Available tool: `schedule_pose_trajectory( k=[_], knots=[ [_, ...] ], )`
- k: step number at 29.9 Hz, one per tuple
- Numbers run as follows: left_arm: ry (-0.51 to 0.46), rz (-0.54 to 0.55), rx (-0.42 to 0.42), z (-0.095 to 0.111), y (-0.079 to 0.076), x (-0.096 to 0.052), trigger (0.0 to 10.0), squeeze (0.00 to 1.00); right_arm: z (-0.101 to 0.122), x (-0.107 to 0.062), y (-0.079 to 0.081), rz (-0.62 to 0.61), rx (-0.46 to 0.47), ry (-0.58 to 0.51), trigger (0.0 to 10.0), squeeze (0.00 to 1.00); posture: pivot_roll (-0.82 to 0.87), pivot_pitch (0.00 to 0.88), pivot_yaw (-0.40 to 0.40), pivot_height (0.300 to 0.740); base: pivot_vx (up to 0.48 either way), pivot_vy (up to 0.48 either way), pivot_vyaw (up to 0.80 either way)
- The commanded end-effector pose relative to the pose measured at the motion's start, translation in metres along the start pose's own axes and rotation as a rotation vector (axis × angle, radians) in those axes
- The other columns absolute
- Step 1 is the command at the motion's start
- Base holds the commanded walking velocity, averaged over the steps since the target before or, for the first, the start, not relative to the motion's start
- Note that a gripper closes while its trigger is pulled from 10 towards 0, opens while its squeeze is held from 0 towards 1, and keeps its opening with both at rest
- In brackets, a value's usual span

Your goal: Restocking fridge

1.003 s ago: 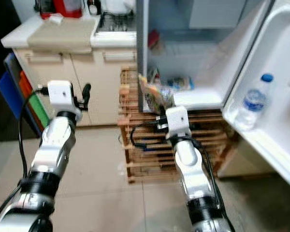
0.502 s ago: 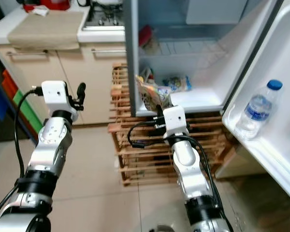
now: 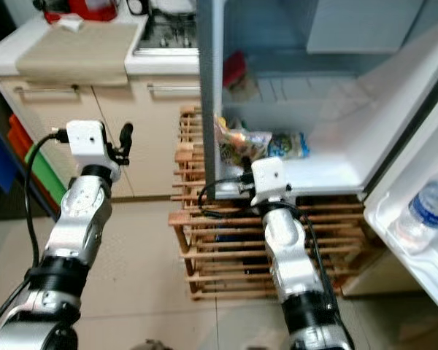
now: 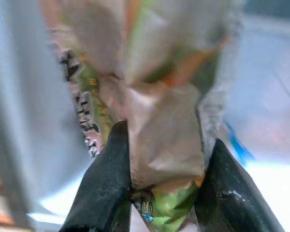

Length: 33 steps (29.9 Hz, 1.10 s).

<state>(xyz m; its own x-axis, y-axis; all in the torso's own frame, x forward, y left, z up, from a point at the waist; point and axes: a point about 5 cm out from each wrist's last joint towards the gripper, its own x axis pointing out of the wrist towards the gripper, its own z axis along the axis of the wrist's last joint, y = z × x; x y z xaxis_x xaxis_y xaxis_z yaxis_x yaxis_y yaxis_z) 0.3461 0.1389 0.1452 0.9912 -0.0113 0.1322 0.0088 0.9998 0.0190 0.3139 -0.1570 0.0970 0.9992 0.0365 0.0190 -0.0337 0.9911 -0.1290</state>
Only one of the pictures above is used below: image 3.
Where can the red packet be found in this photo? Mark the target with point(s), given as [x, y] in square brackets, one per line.
[233, 69]

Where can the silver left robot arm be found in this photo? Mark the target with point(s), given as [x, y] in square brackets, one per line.
[84, 219]

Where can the white kitchen counter cabinet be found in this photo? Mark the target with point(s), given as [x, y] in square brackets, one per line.
[73, 120]

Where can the stainless steel fridge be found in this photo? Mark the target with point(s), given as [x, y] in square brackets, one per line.
[336, 109]

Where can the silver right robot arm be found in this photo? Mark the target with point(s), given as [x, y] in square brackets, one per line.
[288, 248]

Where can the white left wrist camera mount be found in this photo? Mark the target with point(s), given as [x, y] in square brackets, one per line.
[87, 140]

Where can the clear water bottle blue label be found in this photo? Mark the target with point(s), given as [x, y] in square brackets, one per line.
[427, 211]

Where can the orange board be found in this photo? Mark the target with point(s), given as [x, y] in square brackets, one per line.
[20, 135]

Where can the small white packet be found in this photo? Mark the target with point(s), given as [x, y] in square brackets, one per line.
[71, 24]

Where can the red kitchen appliance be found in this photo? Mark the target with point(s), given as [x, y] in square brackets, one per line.
[87, 7]

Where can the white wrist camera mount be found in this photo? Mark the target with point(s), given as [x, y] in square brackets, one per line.
[87, 140]
[270, 177]

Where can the green board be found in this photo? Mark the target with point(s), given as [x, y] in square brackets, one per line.
[47, 182]

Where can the white fridge door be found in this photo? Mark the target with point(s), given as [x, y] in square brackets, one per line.
[431, 284]

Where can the wooden slatted rack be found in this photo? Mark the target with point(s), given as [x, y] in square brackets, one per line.
[219, 248]

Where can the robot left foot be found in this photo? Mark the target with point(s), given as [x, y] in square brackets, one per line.
[157, 345]

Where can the steel gas stove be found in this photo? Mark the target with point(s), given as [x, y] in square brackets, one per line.
[168, 35]

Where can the colourful yellow snack bag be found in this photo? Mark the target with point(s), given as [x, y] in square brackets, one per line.
[239, 142]

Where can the beige cloth mat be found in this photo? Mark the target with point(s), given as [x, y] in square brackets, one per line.
[80, 55]

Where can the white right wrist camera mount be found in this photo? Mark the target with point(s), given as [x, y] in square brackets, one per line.
[270, 177]

